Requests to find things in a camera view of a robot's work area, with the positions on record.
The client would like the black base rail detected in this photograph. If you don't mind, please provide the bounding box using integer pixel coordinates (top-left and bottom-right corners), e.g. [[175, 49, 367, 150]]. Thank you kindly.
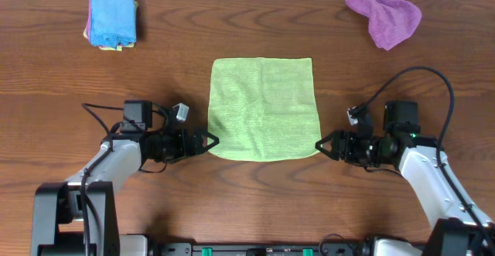
[[119, 234, 430, 256]]

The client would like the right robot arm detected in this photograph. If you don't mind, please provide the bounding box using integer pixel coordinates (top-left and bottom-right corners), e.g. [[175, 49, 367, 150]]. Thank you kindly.
[[315, 101, 494, 255]]

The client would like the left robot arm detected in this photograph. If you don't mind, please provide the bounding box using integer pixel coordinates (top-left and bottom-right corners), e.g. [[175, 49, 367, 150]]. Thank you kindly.
[[30, 101, 220, 256]]

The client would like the folded purple cloth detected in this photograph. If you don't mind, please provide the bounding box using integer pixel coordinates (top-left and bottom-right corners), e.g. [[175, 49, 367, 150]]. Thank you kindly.
[[84, 5, 92, 40]]

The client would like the green microfiber cloth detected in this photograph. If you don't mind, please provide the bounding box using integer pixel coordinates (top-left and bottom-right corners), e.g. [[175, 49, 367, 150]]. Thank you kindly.
[[208, 57, 322, 162]]

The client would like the folded yellow-green cloth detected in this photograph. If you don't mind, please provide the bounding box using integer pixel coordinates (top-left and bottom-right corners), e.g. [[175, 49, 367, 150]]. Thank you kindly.
[[83, 1, 139, 53]]

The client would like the folded blue cloth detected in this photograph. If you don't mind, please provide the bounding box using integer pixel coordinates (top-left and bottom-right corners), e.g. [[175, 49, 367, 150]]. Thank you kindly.
[[88, 0, 138, 49]]

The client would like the purple microfiber cloth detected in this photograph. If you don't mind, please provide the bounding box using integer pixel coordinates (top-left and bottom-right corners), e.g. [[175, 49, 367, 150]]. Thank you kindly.
[[345, 0, 422, 51]]

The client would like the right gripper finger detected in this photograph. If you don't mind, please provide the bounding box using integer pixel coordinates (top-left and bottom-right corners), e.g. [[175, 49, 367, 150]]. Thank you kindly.
[[315, 143, 336, 160], [316, 131, 336, 146]]

